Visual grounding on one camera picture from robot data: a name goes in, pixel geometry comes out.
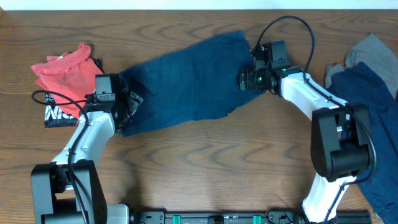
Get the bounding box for blue garment in pile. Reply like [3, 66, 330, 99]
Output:
[327, 62, 397, 223]

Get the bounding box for folded black printed t-shirt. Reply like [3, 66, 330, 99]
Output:
[43, 58, 105, 129]

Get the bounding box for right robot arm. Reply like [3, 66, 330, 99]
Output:
[238, 40, 376, 223]

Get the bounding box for grey garment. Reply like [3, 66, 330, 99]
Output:
[325, 34, 397, 100]

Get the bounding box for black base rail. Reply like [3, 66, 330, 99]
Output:
[129, 207, 373, 224]

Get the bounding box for folded red t-shirt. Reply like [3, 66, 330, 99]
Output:
[31, 43, 102, 107]

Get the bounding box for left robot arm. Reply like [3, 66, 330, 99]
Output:
[30, 73, 143, 223]

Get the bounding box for dark blue denim shorts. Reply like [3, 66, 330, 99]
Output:
[120, 31, 262, 137]

